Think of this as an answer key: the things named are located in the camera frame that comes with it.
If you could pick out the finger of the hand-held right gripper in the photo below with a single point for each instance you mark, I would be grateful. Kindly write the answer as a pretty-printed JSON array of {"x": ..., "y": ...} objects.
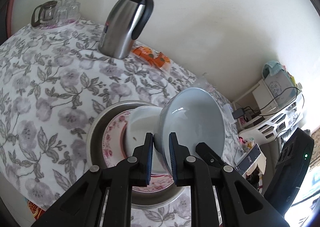
[{"x": 205, "y": 152}]

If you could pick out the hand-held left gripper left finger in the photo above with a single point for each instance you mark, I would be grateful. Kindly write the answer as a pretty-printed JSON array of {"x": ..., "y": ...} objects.
[{"x": 149, "y": 159}]

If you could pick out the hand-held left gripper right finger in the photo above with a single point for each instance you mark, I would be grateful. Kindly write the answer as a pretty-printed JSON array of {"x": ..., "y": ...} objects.
[{"x": 172, "y": 159}]

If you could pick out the light blue bowl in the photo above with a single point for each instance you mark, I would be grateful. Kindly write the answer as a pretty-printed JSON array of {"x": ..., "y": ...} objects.
[{"x": 195, "y": 122}]

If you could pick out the small white bowl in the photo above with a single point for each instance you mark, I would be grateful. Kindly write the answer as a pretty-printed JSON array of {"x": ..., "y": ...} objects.
[{"x": 140, "y": 127}]

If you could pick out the round pink floral plate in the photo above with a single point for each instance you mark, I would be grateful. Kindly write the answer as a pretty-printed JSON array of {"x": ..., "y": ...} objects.
[{"x": 111, "y": 139}]

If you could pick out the large stainless steel basin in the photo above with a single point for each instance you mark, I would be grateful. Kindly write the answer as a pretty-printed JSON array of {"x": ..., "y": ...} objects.
[{"x": 96, "y": 142}]

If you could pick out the cream paper bag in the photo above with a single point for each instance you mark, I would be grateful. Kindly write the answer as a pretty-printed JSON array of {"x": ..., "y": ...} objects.
[{"x": 261, "y": 162}]

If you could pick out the black cloth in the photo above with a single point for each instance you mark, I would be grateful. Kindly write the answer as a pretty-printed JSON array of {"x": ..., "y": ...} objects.
[{"x": 256, "y": 179}]

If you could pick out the small pink toy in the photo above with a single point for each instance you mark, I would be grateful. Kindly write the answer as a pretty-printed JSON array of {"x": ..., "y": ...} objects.
[{"x": 243, "y": 140}]

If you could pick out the black smartphone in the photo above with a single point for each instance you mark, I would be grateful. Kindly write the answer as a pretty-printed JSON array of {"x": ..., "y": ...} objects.
[{"x": 250, "y": 158}]

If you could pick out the white power strip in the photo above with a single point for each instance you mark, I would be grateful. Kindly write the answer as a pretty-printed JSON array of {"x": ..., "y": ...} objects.
[{"x": 228, "y": 112}]

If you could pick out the white plastic rack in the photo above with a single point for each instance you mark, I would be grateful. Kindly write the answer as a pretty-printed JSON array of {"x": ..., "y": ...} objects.
[{"x": 270, "y": 122}]

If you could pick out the black charger adapter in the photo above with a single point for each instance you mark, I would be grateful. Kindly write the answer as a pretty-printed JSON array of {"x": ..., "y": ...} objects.
[{"x": 238, "y": 113}]

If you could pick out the clear glass mug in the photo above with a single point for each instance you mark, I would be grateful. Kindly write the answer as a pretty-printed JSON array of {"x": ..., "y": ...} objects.
[{"x": 203, "y": 83}]

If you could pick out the grey printed box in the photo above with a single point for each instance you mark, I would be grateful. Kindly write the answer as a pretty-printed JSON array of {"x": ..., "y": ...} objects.
[{"x": 277, "y": 84}]

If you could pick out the orange snack packet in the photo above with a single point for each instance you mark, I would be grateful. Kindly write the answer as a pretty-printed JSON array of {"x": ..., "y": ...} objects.
[
  {"x": 143, "y": 53},
  {"x": 162, "y": 60}
]

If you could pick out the teal cloth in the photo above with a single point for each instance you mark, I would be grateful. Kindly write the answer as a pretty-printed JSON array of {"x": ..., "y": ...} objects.
[{"x": 272, "y": 67}]

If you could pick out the grey floral tablecloth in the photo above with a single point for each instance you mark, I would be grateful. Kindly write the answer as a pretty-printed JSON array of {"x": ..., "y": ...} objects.
[{"x": 50, "y": 92}]

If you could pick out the stainless steel thermos jug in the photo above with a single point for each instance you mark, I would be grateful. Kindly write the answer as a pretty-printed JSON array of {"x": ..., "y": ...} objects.
[{"x": 120, "y": 29}]

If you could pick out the white round tray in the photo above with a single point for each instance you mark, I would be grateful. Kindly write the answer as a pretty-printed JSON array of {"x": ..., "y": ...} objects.
[{"x": 70, "y": 24}]

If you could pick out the clear drinking glass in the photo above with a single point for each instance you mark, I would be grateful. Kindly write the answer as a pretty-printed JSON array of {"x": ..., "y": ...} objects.
[
  {"x": 73, "y": 8},
  {"x": 61, "y": 14}
]

